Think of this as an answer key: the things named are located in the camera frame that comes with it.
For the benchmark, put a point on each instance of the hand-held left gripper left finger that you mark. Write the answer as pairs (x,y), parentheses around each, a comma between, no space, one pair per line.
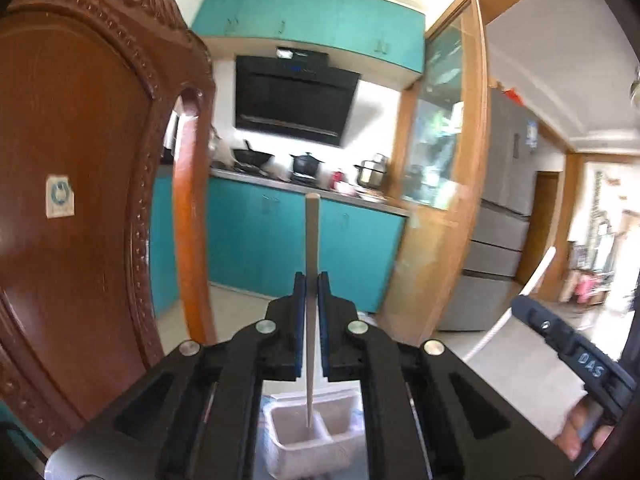
(299,325)

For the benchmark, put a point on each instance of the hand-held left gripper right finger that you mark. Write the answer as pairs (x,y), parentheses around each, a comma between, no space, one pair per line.
(324,325)

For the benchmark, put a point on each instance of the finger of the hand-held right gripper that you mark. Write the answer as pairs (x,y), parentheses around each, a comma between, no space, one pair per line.
(525,312)

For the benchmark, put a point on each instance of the beige wooden chopstick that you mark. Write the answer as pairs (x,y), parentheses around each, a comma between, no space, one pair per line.
(311,240)

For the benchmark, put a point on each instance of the white plastic utensil holder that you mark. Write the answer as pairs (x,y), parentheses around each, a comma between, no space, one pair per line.
(300,441)

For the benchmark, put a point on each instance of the person's right hand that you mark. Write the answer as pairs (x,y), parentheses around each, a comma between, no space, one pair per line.
(575,430)

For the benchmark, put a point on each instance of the brown wooden door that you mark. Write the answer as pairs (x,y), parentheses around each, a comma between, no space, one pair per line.
(542,230)

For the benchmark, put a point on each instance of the teal lower kitchen cabinets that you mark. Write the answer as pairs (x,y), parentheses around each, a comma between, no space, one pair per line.
(250,240)

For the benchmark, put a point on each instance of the teal kitchen cabinets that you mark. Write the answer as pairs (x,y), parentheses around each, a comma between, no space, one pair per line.
(250,240)
(320,15)

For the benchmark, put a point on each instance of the silver refrigerator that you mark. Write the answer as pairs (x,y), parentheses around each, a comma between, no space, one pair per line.
(500,210)

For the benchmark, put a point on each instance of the grey kitchen countertop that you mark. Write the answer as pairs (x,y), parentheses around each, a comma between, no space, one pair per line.
(280,184)

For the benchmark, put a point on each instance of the red kitchen container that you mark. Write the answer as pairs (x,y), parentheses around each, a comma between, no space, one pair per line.
(338,180)

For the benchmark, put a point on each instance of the stainless steel pot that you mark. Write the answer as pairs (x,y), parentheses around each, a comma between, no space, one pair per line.
(372,174)

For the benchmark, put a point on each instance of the black cooking pot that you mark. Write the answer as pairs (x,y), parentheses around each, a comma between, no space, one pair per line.
(306,165)

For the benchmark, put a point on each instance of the wood framed glass door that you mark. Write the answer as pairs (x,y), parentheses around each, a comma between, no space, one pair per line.
(435,170)

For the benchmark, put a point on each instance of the black wok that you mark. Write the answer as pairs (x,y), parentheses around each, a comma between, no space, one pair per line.
(252,157)

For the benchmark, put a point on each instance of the black range hood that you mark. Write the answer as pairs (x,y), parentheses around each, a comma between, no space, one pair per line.
(290,97)

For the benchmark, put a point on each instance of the white blue sticker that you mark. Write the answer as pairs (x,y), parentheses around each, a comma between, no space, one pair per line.
(60,195)

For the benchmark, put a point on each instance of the carved wooden chair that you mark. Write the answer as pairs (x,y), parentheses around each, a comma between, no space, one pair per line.
(80,110)

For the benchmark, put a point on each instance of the teal upper kitchen cabinets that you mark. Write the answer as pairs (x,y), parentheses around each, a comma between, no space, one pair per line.
(320,15)

